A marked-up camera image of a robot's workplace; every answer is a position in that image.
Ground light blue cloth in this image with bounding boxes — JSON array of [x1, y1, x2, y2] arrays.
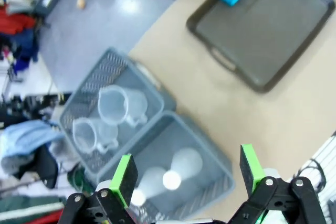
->
[[0, 120, 65, 175]]

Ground black bag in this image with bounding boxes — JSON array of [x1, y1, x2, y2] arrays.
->
[[15, 145, 59, 189]]

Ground grey basket with label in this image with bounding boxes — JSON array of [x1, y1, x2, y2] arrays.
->
[[59, 47, 177, 180]]

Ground black cable on slatted board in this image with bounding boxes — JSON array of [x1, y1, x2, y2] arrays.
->
[[295, 158, 328, 196]]

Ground grey plastic mesh basket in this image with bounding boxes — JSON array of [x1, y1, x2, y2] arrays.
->
[[96, 110, 236, 222]]

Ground clear plastic measuring beaker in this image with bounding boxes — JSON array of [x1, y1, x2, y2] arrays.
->
[[97, 85, 148, 127], [72, 118, 119, 155]]

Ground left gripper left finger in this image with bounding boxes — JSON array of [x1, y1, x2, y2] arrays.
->
[[58, 153, 139, 224]]

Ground white capped conical flask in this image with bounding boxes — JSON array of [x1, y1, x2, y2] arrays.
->
[[130, 166, 169, 207], [162, 147, 204, 190]]

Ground red cloth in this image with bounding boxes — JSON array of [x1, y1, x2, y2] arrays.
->
[[0, 6, 36, 35]]

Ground dark brown plastic tray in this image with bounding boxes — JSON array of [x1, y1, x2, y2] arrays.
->
[[185, 0, 336, 94]]

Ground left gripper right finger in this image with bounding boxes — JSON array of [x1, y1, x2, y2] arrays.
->
[[228, 144, 328, 224]]

